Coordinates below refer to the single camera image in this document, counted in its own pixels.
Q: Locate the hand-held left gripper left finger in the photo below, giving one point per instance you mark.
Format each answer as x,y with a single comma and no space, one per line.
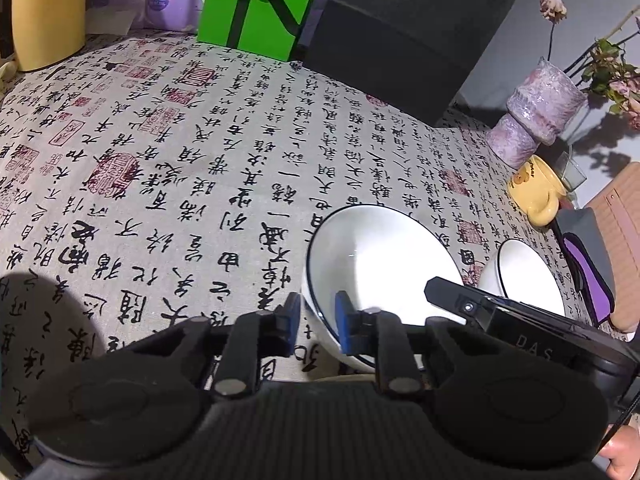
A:
293,325

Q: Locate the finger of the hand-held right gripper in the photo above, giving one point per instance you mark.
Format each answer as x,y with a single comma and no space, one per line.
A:
452,297

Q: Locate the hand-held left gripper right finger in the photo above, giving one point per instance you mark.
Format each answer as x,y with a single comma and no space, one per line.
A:
344,327

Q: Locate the white bowl with black rim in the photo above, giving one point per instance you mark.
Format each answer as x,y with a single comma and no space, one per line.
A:
380,255
525,275

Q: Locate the person's right hand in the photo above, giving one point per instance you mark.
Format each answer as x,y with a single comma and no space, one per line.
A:
625,455

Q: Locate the grey and purple cloth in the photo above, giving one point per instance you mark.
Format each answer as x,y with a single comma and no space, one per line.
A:
587,265

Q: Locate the pink ribbed case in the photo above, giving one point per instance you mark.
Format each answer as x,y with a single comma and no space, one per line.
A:
622,240

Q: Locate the yellow mug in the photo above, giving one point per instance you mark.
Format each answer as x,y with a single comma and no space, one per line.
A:
535,190

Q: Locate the clear drinking glass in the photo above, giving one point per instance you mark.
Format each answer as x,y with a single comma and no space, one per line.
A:
572,172

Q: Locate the black paper bag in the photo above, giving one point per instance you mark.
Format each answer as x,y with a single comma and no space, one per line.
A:
410,35

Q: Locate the dried pink flowers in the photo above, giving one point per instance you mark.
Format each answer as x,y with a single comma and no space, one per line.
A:
610,75

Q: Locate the green paper bag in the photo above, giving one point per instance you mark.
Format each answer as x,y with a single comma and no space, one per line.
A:
260,15

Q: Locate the purple tissue pack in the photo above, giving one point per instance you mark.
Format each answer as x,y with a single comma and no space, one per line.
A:
165,7

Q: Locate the white tissue sheet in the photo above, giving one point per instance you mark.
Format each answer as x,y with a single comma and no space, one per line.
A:
107,22

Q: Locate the yellow thermos jug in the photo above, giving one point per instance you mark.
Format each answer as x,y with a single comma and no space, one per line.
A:
47,15

